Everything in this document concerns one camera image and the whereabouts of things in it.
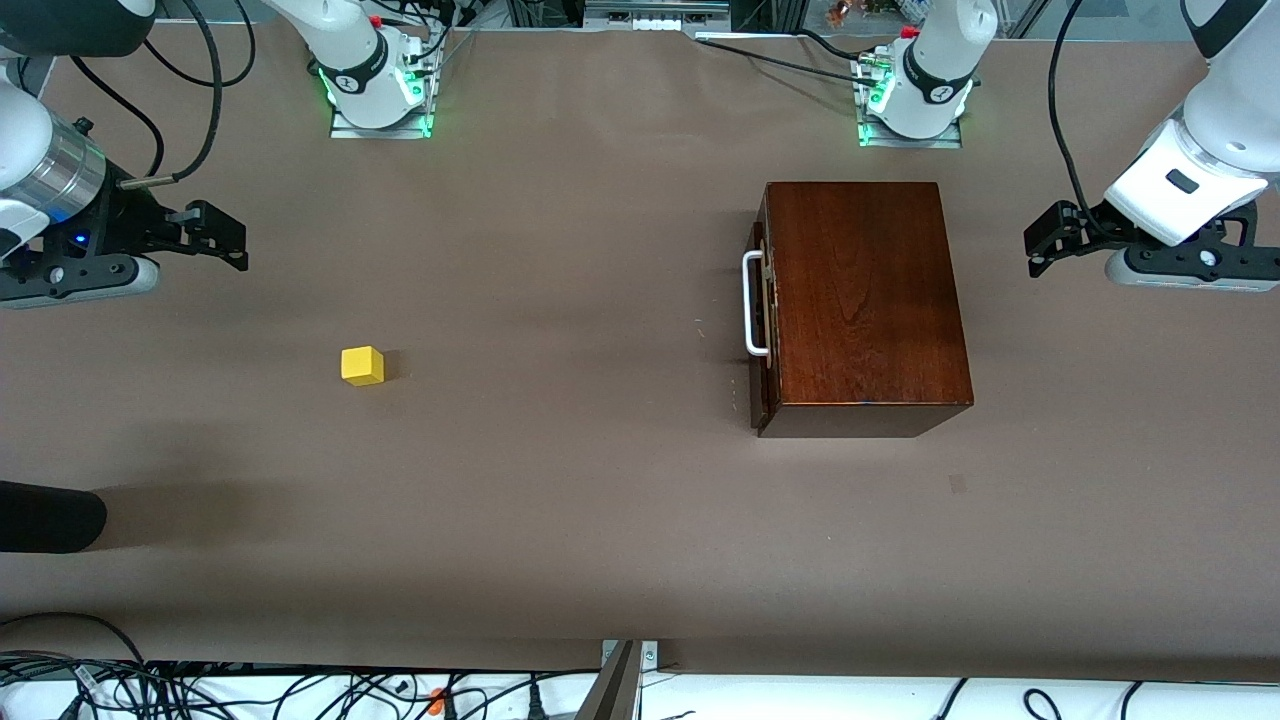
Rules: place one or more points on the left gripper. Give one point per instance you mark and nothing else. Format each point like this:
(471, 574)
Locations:
(1093, 224)

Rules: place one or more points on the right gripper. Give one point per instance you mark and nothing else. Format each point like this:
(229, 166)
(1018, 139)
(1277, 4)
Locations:
(128, 222)

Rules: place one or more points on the yellow wooden block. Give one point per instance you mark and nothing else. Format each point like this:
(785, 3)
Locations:
(362, 366)

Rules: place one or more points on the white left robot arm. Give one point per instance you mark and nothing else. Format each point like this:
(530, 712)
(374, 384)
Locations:
(1230, 110)

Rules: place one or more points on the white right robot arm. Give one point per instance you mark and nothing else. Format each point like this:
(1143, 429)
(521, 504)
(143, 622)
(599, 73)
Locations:
(345, 35)

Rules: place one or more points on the dark brown wooden cabinet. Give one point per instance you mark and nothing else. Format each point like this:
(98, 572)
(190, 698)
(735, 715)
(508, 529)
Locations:
(860, 300)

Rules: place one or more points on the copper metal fitting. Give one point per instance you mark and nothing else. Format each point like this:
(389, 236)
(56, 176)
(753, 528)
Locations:
(838, 10)

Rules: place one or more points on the black padded cylinder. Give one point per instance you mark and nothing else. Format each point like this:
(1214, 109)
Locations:
(50, 517)

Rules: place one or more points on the grey socket strip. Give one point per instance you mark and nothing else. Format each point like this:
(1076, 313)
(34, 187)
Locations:
(655, 22)

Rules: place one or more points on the orange connector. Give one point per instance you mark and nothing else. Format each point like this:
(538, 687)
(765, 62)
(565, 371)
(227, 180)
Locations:
(437, 698)

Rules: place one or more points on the dark grey metal bar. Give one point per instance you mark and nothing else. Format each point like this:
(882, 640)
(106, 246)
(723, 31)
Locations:
(615, 690)

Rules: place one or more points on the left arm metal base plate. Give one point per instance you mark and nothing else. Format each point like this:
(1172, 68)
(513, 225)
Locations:
(945, 142)

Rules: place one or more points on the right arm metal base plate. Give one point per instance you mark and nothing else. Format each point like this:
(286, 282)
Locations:
(350, 131)

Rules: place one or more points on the small metal bracket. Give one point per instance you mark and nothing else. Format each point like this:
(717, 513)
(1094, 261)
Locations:
(650, 655)

